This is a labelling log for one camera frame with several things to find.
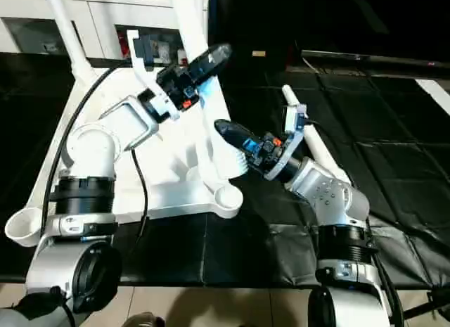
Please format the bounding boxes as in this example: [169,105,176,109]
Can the white cabinet glass doors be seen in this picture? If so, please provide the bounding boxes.
[0,0,212,61]

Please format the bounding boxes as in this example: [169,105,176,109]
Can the black left camera cable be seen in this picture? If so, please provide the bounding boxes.
[38,64,150,251]

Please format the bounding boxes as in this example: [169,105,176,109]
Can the black stand leg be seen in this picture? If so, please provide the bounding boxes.
[399,287,450,321]

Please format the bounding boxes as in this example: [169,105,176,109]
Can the black mat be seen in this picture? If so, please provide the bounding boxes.
[0,51,450,290]

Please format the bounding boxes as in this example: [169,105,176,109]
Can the silver metal rail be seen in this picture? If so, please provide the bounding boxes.
[300,49,450,67]

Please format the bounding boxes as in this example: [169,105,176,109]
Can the black box gold label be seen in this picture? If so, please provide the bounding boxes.
[206,0,304,75]

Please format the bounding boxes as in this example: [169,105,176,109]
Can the white flat board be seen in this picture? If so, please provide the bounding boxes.
[413,78,450,116]

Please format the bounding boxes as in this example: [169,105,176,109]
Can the dark rounded foot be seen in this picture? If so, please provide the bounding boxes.
[124,311,167,327]

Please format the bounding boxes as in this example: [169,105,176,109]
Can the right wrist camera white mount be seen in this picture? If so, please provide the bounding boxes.
[262,103,309,183]

